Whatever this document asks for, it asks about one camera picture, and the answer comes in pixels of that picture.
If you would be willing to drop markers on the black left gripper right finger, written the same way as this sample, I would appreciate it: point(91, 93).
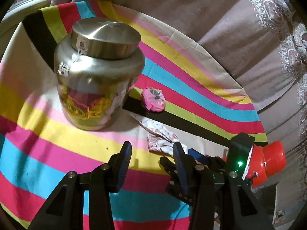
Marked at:
point(239, 207)

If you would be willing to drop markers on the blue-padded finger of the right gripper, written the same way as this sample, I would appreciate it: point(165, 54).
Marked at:
point(202, 159)

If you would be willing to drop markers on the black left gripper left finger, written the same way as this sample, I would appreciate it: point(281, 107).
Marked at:
point(63, 209)

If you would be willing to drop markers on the red vacuum flask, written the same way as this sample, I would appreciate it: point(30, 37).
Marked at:
point(256, 164)

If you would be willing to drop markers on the colourful striped tablecloth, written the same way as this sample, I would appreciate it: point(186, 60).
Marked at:
point(205, 108)

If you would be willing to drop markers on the pink round pouch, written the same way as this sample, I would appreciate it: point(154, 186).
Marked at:
point(153, 100)

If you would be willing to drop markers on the beige embroidered curtain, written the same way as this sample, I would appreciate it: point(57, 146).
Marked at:
point(261, 43)

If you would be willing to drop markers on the silver metal tea canister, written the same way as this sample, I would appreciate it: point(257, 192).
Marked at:
point(96, 67)

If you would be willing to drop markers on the white chair back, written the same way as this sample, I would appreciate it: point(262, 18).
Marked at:
point(15, 15)

